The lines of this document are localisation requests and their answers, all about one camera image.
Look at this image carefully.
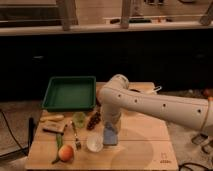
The green plastic tray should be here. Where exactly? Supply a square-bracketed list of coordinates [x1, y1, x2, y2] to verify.
[42, 76, 96, 112]

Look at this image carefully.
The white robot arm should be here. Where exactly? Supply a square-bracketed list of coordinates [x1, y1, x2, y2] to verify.
[99, 74, 213, 136]

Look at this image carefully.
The green lettuce leaf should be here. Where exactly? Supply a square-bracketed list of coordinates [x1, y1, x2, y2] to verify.
[72, 112, 86, 128]

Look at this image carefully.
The purple grape bunch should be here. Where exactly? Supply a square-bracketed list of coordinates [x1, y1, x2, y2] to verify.
[87, 112, 101, 130]

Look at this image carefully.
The wooden board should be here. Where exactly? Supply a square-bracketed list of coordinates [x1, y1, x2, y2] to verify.
[25, 81, 180, 171]

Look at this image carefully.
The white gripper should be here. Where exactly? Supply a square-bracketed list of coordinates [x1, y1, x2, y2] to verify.
[101, 105, 121, 134]

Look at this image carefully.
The metal fork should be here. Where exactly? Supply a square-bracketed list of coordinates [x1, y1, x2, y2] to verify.
[71, 121, 81, 150]

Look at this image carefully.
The green chili pepper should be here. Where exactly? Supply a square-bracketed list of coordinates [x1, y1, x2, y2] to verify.
[51, 133, 63, 164]

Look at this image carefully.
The black cable left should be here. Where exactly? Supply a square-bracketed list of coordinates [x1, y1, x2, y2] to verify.
[0, 109, 29, 158]

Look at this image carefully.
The yellow banana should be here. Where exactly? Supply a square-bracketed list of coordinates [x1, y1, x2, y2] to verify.
[40, 115, 64, 122]

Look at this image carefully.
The orange peach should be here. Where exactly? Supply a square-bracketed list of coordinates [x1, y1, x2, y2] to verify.
[58, 145, 74, 162]

